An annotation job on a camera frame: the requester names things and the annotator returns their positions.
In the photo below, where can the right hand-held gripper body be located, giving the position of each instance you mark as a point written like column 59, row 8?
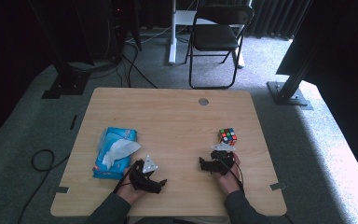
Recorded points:
column 222, row 161

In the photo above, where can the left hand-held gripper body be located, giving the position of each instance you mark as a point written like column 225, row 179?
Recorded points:
column 149, row 165

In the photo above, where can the colourful puzzle cube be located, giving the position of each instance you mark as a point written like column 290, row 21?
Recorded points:
column 228, row 137

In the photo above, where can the blue wet wipes pack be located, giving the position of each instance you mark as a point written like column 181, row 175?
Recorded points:
column 127, row 133

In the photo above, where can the person's right hand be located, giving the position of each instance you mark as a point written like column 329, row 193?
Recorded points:
column 230, row 183

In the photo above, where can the person's left hand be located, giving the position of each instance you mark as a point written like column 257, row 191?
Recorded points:
column 129, row 194

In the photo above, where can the grey round table grommet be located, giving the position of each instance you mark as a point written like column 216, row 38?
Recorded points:
column 203, row 101

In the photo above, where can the grey tape piece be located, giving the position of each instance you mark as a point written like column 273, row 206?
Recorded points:
column 278, row 186
column 62, row 189

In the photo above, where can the black tape strip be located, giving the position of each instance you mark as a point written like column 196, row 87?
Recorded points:
column 73, row 122

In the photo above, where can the black metal stand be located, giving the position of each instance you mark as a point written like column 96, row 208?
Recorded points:
column 287, row 96
column 65, row 84

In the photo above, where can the black folding chair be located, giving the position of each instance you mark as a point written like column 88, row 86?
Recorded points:
column 214, row 37

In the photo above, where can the dark equipment rack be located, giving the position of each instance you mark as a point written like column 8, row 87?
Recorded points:
column 118, row 31

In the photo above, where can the dark pleated curtain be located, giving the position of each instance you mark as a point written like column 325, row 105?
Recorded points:
column 273, row 18

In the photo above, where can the black cloth panel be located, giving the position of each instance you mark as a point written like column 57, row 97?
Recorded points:
column 338, row 46

